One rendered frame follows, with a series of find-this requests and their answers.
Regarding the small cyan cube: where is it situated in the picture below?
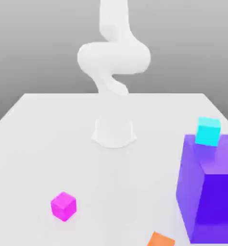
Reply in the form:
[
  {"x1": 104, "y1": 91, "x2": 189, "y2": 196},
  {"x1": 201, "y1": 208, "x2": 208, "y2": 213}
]
[{"x1": 194, "y1": 116, "x2": 222, "y2": 148}]

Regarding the small magenta cube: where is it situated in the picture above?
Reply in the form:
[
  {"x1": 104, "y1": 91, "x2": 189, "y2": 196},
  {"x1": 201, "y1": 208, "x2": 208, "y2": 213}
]
[{"x1": 50, "y1": 191, "x2": 77, "y2": 222}]

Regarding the small orange cube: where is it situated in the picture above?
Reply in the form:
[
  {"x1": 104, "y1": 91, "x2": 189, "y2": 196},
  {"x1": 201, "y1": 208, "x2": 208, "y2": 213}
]
[{"x1": 147, "y1": 231, "x2": 176, "y2": 246}]

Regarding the large purple box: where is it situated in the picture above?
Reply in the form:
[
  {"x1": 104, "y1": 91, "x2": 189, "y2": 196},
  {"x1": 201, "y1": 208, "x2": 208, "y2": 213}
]
[{"x1": 176, "y1": 134, "x2": 228, "y2": 245}]

